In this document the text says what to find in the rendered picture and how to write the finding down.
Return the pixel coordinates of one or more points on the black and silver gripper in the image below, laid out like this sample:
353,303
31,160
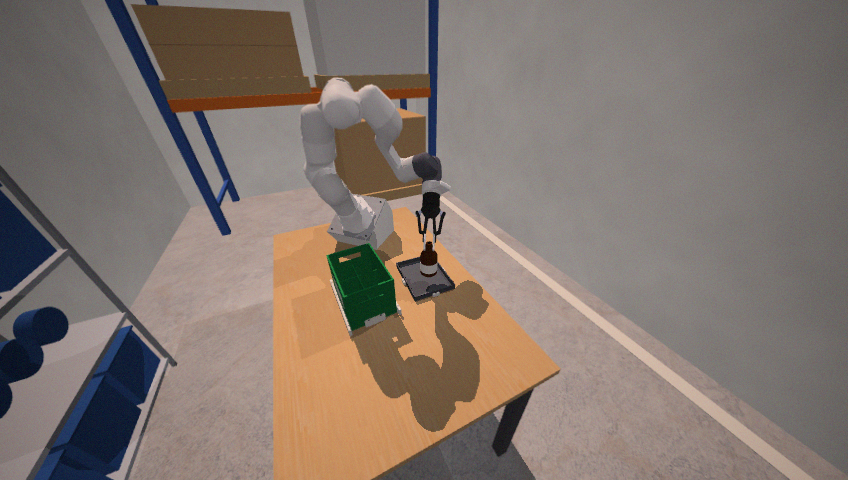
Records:
430,209

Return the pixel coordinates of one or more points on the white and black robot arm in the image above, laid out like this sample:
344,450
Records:
341,109

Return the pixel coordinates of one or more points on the green plastic crate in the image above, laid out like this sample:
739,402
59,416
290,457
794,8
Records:
363,276

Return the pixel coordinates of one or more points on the brown glass bottle with white label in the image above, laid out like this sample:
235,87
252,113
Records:
428,261

